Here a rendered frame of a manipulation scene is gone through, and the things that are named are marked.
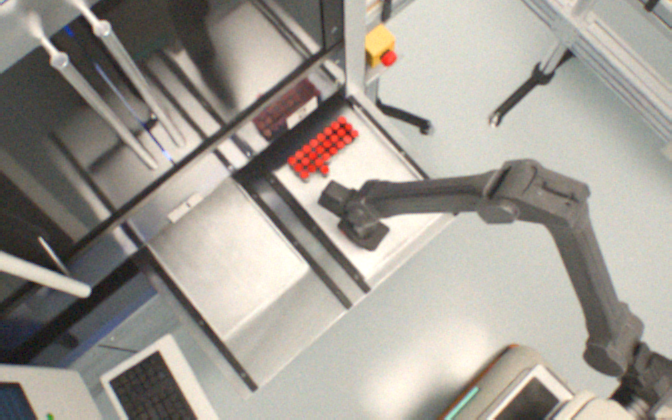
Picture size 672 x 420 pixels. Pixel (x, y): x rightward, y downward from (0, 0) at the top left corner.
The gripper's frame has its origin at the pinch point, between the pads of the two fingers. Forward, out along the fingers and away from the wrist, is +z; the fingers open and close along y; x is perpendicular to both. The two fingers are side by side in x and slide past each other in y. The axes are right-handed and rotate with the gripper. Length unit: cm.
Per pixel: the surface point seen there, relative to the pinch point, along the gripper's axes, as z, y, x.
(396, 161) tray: 4.2, 4.9, -20.9
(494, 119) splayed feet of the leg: 88, -2, -82
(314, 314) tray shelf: 5.1, -0.6, 20.9
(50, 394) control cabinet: -12, 32, 67
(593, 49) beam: 40, -18, -97
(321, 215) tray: 4.2, 11.9, 0.8
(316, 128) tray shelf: 3.8, 26.0, -16.6
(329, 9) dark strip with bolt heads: -45, 24, -23
